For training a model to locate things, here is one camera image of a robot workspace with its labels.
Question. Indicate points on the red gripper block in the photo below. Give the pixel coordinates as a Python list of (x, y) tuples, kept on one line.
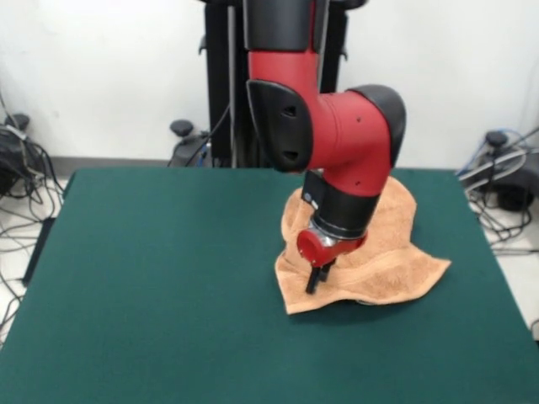
[(311, 248)]

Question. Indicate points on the orange terry towel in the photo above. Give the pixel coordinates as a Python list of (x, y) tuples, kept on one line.
[(391, 252)]

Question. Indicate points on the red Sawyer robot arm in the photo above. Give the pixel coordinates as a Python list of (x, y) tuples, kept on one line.
[(345, 134)]

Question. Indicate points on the dark green table cloth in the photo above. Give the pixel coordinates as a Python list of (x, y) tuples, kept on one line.
[(126, 252)]

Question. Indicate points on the black pedestal foot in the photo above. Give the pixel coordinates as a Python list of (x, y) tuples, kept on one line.
[(511, 193), (182, 127), (12, 151)]

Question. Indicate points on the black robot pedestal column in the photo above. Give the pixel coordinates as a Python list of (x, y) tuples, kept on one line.
[(223, 84)]

